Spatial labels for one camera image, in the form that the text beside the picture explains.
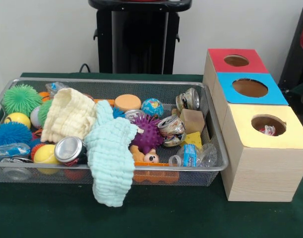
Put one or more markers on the printed silver drink can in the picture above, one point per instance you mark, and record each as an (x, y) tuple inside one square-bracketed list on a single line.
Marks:
[(172, 129)]

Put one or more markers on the crushed bottle with blue label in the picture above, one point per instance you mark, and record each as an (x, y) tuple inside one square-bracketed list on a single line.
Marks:
[(191, 155)]

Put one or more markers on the orange plush toy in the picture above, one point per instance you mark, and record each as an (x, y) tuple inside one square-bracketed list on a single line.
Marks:
[(151, 156)]

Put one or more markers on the mint green waffle cloth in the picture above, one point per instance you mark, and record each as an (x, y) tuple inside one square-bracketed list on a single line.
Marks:
[(109, 158)]

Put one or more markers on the blue spiky rubber ball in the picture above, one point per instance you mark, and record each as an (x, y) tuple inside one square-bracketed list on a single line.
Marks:
[(11, 134)]

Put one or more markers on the wooden box with three holes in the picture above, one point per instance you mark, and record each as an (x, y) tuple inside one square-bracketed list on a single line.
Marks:
[(260, 173)]

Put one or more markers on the black stand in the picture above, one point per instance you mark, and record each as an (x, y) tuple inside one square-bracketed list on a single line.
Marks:
[(292, 62)]

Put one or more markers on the purple spiky monster toy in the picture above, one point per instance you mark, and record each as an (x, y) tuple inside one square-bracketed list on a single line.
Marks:
[(148, 132)]

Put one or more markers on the dark green tablecloth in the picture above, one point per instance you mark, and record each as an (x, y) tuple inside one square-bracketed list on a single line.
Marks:
[(166, 218)]

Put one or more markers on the cream waffle cloth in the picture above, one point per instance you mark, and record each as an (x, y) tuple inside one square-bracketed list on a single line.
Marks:
[(67, 114)]

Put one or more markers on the crushed red soda can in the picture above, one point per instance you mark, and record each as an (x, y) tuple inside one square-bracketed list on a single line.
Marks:
[(68, 149)]

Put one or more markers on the yellow tennis ball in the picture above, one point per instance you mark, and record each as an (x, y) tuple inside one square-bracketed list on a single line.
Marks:
[(45, 153)]

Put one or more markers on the green spiky rubber ball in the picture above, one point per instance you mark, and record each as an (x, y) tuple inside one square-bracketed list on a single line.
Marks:
[(21, 98)]

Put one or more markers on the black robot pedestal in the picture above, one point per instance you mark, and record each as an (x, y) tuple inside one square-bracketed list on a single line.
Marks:
[(136, 37)]

